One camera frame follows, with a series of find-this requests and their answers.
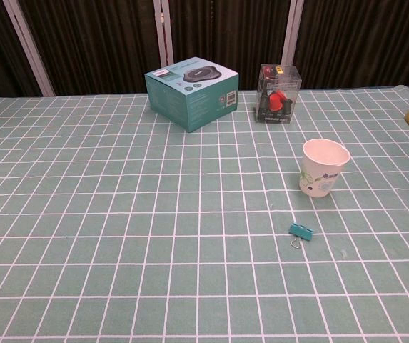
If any white metal frame post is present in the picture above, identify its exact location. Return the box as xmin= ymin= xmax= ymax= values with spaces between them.
xmin=3 ymin=0 xmax=56 ymax=97
xmin=281 ymin=0 xmax=305 ymax=91
xmin=153 ymin=0 xmax=175 ymax=69

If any green white checked tablecloth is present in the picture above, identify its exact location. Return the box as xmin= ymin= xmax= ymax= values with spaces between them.
xmin=0 ymin=84 xmax=409 ymax=343

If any dark pleated curtain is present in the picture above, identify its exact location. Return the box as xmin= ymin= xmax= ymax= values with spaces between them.
xmin=0 ymin=0 xmax=409 ymax=98

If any white paper cup green print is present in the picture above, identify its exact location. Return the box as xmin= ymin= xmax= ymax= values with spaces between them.
xmin=299 ymin=138 xmax=351 ymax=199

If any small blue binder clip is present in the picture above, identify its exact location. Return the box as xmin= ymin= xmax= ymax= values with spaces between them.
xmin=288 ymin=222 xmax=315 ymax=248

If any teal cardboard product box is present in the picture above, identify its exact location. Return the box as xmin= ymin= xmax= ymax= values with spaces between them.
xmin=143 ymin=56 xmax=240 ymax=134

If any clear plastic box red toy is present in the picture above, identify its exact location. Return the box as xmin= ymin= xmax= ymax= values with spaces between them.
xmin=254 ymin=63 xmax=303 ymax=126

